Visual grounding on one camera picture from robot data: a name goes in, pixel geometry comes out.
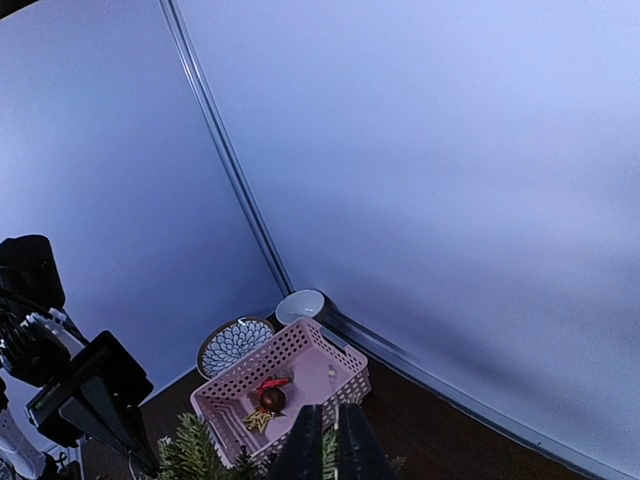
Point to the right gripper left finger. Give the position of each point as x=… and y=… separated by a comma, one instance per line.
x=301, y=456

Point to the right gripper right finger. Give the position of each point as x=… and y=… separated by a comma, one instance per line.
x=360, y=455

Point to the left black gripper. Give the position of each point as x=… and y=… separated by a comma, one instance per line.
x=98, y=395

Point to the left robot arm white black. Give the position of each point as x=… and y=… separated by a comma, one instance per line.
x=38, y=338

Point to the gold star ornament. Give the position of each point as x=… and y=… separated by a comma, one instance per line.
x=260, y=419

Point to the red ball ornament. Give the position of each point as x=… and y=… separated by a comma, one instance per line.
x=272, y=399

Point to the pink plastic basket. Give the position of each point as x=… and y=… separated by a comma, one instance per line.
x=317, y=369

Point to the blue white patterned plate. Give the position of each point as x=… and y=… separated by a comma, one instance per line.
x=230, y=343

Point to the white ceramic bowl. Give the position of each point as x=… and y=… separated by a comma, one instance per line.
x=307, y=303

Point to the left aluminium corner post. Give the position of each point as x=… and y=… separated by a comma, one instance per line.
x=222, y=142

